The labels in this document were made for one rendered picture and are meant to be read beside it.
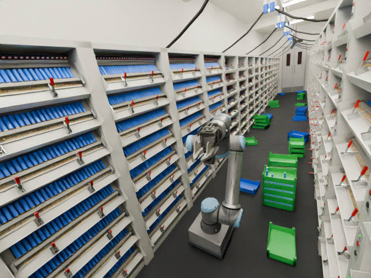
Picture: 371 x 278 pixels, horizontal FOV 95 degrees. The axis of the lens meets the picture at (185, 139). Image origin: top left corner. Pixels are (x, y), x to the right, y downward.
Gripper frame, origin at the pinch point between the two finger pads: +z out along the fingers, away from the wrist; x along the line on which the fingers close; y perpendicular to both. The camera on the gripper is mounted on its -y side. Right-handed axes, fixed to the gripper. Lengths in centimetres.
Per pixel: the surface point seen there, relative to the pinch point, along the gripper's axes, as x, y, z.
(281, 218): 43, -119, -99
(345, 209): 58, -40, -36
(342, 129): 61, -13, -72
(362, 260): 50, -30, -3
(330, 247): 63, -81, -48
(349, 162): 58, -20, -47
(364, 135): 52, 1, -28
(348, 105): 61, 2, -73
